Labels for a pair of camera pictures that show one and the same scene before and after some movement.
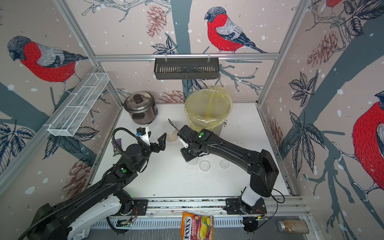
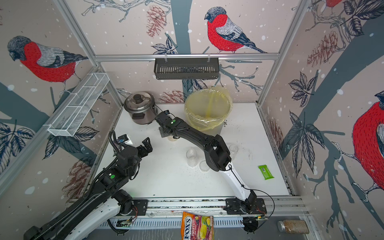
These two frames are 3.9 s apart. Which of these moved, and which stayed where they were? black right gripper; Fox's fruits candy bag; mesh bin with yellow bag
Moved: black right gripper
Stayed: mesh bin with yellow bag; Fox's fruits candy bag
